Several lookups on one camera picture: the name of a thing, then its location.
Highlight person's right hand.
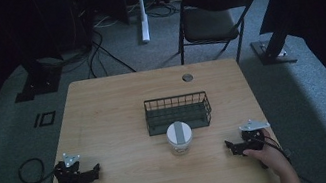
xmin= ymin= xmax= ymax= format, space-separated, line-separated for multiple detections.
xmin=238 ymin=124 xmax=293 ymax=182

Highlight white lidded jar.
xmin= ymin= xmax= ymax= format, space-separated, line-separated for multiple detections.
xmin=164 ymin=118 xmax=197 ymax=158

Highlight black floor cables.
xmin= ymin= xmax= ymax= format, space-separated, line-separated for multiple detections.
xmin=31 ymin=10 xmax=137 ymax=90

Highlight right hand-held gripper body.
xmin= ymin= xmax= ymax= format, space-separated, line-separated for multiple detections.
xmin=236 ymin=116 xmax=276 ymax=156

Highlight black folding chair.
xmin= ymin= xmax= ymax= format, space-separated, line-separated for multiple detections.
xmin=168 ymin=0 xmax=268 ymax=74

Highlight black wire basket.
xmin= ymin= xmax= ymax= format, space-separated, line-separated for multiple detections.
xmin=141 ymin=89 xmax=216 ymax=138

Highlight grey round table grommet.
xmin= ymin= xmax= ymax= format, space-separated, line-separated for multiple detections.
xmin=180 ymin=72 xmax=195 ymax=84

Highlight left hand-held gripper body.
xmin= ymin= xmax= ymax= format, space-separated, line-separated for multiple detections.
xmin=50 ymin=148 xmax=91 ymax=183

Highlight black stand base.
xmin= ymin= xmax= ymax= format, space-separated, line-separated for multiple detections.
xmin=248 ymin=22 xmax=300 ymax=70
xmin=7 ymin=52 xmax=68 ymax=104

